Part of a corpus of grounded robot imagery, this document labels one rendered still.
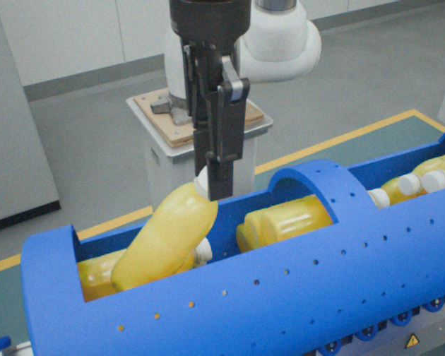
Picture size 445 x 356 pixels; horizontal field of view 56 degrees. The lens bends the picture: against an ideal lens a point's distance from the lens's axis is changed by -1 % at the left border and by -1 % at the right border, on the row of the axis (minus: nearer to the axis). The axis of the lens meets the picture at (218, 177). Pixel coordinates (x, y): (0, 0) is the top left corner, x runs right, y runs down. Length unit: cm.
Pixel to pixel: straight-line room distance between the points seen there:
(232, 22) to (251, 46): 68
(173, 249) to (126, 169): 211
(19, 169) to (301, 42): 155
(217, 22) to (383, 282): 42
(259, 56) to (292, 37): 9
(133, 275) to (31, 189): 177
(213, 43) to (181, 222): 22
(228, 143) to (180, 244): 16
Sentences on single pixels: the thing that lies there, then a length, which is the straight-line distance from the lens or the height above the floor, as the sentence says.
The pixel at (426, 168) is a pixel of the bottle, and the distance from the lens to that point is 88.
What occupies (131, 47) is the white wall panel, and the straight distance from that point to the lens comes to 351.
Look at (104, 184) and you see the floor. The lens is 256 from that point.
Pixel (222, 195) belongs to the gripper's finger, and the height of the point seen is 129.
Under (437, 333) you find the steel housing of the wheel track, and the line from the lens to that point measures 98.
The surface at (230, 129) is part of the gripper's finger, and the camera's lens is 41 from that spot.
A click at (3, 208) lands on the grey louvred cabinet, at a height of 16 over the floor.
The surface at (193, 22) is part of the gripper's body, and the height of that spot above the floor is 151.
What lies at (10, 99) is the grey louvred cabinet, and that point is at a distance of 204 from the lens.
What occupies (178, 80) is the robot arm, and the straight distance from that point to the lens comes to 111.
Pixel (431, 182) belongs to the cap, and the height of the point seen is 116.
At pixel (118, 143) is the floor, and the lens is 286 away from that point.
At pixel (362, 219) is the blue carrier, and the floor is 122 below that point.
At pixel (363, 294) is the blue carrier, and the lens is 63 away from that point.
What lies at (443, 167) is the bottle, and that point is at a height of 118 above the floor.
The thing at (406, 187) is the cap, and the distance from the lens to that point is 87.
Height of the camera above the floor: 164
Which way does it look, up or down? 41 degrees down
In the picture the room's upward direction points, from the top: straight up
